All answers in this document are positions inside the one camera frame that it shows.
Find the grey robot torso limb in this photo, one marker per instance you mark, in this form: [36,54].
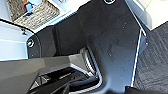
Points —
[33,70]

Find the wicker basket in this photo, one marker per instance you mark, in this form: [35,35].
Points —
[43,15]

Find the blue bottle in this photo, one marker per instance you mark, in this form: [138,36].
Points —
[28,7]

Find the white item in basket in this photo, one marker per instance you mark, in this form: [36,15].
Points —
[37,2]

